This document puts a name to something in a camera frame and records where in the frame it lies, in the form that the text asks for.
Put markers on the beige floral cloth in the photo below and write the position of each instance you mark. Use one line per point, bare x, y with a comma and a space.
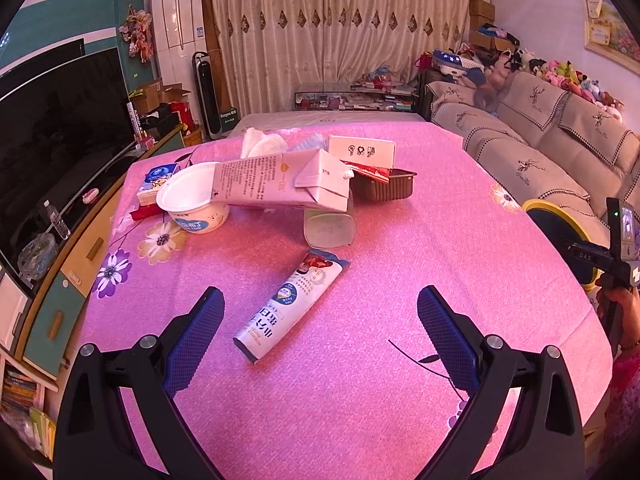
325, 119

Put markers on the crumpled clear plastic bag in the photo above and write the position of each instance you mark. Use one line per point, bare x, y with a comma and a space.
36, 257

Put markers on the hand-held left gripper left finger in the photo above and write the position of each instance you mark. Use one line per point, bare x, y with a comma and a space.
200, 330

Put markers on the row of plush toys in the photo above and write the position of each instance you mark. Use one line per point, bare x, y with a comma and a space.
565, 72

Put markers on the white yogurt cup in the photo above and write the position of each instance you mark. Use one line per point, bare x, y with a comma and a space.
187, 197

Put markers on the person's right forearm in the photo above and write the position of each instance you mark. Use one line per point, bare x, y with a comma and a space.
627, 385

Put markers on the red flat wrapper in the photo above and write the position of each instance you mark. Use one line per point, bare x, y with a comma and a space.
145, 211

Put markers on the framed wall picture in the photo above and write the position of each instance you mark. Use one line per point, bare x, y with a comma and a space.
610, 25

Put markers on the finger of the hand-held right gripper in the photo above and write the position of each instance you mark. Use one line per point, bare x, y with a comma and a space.
585, 255

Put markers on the clear water bottle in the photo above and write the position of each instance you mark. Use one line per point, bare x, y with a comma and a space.
57, 222

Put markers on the black flat television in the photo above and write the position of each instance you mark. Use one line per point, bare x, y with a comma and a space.
55, 130

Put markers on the person's right hand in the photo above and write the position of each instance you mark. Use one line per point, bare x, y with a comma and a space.
629, 310

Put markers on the stack of cardboard boxes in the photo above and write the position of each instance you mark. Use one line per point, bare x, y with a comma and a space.
481, 20

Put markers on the blue tissue packet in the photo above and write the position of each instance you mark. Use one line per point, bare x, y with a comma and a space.
155, 180

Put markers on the clear plastic bottle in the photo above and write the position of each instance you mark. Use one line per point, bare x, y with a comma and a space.
329, 230

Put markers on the white foam net sleeve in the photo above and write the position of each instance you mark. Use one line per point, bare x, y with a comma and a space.
307, 142

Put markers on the grey neck pillow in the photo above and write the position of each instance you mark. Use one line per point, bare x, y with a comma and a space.
487, 97

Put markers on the pink floral tablecloth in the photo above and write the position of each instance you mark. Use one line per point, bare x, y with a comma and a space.
400, 250

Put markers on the crumpled white paper towel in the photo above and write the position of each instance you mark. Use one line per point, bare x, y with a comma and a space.
260, 142

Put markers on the pink and white milk carton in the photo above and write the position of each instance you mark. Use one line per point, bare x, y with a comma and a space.
270, 180

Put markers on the open cardboard boxes pile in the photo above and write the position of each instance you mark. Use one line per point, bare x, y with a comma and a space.
160, 102

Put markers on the brown plastic tray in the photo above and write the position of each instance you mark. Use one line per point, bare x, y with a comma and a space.
385, 187

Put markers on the beige sofa with deer covers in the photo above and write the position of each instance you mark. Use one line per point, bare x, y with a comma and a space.
540, 135

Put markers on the white cardboard box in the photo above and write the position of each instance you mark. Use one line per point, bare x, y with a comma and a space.
362, 150

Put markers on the shelf of books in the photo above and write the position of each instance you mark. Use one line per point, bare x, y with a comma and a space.
22, 405

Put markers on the wicker basket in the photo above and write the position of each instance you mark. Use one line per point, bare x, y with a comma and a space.
194, 135

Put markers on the artificial flower bunch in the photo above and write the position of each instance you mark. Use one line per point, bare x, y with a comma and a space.
137, 32

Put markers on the blue star-print bag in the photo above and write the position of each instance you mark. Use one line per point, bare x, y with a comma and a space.
446, 60

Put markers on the yellow rimmed round stool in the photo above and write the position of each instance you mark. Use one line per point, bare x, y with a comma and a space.
557, 227

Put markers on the red snack wrapper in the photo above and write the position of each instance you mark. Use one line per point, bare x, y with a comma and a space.
372, 172

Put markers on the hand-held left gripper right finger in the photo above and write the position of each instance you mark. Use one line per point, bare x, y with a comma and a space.
442, 330

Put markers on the small white pink case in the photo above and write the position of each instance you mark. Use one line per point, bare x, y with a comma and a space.
90, 194

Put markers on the beige patterned curtain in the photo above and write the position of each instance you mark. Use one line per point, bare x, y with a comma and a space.
325, 35

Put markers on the black tower fan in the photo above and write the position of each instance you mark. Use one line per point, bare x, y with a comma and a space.
210, 95

